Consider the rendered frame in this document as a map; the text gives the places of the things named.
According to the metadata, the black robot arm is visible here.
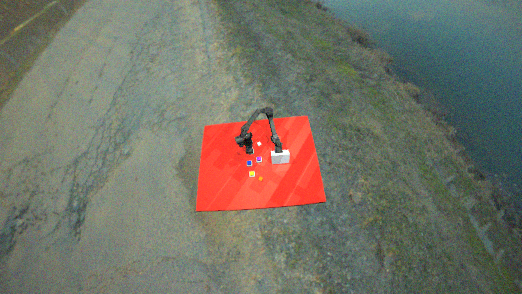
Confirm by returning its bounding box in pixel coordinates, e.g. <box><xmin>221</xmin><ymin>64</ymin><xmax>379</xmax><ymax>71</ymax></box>
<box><xmin>234</xmin><ymin>107</ymin><xmax>283</xmax><ymax>153</ymax></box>

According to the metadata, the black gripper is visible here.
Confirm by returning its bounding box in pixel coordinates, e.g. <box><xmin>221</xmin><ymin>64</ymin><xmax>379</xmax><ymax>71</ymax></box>
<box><xmin>245</xmin><ymin>140</ymin><xmax>253</xmax><ymax>154</ymax></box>

